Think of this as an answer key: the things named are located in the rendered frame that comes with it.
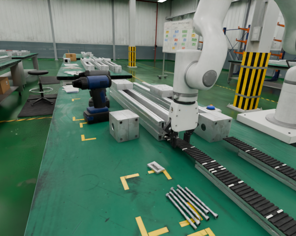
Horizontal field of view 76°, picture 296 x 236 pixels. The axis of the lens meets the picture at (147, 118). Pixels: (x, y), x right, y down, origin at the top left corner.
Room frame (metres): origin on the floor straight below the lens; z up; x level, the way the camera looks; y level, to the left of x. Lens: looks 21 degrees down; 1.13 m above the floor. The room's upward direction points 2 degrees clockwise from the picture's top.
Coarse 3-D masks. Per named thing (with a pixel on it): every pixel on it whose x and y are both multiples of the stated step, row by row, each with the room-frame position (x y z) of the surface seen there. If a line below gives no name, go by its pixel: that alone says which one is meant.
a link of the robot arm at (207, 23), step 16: (208, 0) 0.61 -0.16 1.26; (224, 0) 0.61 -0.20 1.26; (208, 16) 0.60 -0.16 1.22; (224, 16) 0.62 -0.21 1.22; (208, 32) 0.55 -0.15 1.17; (208, 48) 0.53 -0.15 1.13; (224, 48) 0.54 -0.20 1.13; (192, 64) 0.57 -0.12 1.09; (208, 64) 0.52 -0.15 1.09; (192, 80) 0.53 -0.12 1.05; (208, 80) 0.51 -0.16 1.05
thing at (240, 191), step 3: (246, 186) 0.38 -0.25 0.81; (249, 186) 0.38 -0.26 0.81; (240, 189) 0.37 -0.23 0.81; (243, 189) 0.37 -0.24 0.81; (246, 189) 0.37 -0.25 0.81; (249, 189) 0.37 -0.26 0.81; (252, 189) 0.37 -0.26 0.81; (237, 192) 0.36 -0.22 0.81; (240, 192) 0.36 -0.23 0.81; (243, 192) 0.36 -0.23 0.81; (246, 192) 0.36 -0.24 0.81; (249, 192) 0.36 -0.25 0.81; (240, 195) 0.35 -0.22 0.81
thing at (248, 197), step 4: (252, 192) 0.36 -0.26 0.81; (256, 192) 0.36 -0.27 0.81; (244, 196) 0.35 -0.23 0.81; (248, 196) 0.35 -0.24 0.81; (252, 196) 0.35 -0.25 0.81; (256, 196) 0.35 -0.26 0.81; (260, 196) 0.35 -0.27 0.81; (244, 200) 0.34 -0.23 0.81; (248, 200) 0.34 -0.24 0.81; (252, 200) 0.34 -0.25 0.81
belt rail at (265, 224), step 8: (200, 168) 0.48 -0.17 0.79; (208, 176) 0.45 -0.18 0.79; (216, 184) 0.42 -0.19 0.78; (224, 184) 0.40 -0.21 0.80; (224, 192) 0.39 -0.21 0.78; (232, 192) 0.37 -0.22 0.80; (232, 200) 0.37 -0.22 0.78; (240, 200) 0.35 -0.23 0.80; (248, 208) 0.34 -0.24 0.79; (256, 216) 0.31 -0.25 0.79; (264, 224) 0.29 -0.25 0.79; (272, 224) 0.28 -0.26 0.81; (272, 232) 0.28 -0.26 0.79; (280, 232) 0.27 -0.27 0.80
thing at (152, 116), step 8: (112, 88) 1.35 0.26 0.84; (112, 96) 1.32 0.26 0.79; (120, 96) 1.14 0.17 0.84; (128, 96) 1.03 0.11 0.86; (136, 96) 1.09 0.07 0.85; (120, 104) 1.14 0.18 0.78; (128, 104) 1.00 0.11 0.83; (136, 104) 0.89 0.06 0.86; (144, 104) 0.98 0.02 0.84; (152, 104) 0.89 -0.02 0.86; (136, 112) 0.89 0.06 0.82; (144, 112) 0.80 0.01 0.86; (152, 112) 0.77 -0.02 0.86; (160, 112) 0.81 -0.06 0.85; (168, 112) 0.78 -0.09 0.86; (144, 120) 0.82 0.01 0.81; (152, 120) 0.74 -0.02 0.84; (160, 120) 0.68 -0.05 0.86; (152, 128) 0.72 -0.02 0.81; (160, 128) 0.68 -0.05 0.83; (160, 136) 0.69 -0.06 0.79; (176, 136) 0.71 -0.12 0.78
